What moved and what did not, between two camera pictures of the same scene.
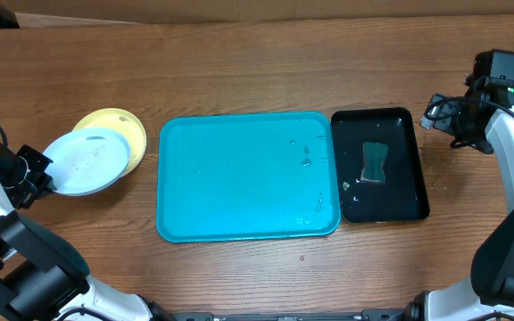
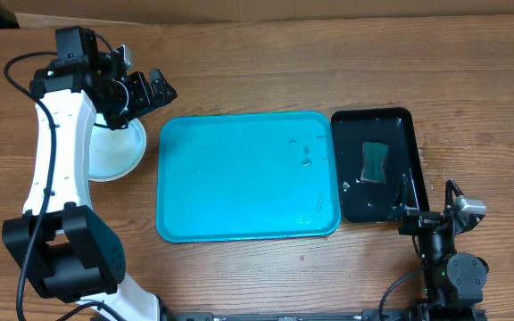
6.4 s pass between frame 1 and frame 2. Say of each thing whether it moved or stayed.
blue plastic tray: stayed
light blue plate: moved
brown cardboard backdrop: stayed
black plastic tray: stayed
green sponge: stayed
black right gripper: moved
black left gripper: moved
